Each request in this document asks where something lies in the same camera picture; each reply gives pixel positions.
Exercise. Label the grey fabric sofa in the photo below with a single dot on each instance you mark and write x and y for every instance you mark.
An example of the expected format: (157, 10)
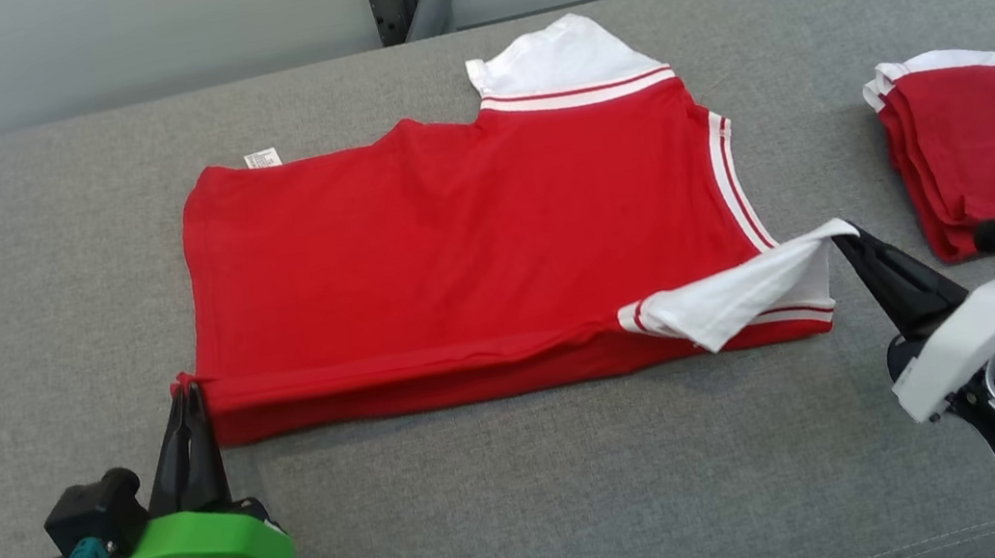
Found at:
(530, 508)

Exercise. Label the red and white basketball jersey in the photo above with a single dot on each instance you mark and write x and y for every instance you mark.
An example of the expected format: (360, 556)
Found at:
(454, 246)

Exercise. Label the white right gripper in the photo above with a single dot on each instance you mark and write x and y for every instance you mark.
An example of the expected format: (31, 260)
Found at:
(964, 345)

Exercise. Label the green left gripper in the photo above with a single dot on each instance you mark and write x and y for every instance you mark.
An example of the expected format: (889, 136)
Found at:
(204, 546)

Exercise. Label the red shorts with white trim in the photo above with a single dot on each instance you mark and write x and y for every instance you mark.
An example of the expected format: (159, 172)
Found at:
(983, 133)

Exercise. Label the dark grey post bracket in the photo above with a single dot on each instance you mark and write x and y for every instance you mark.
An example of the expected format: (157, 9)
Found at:
(383, 3)

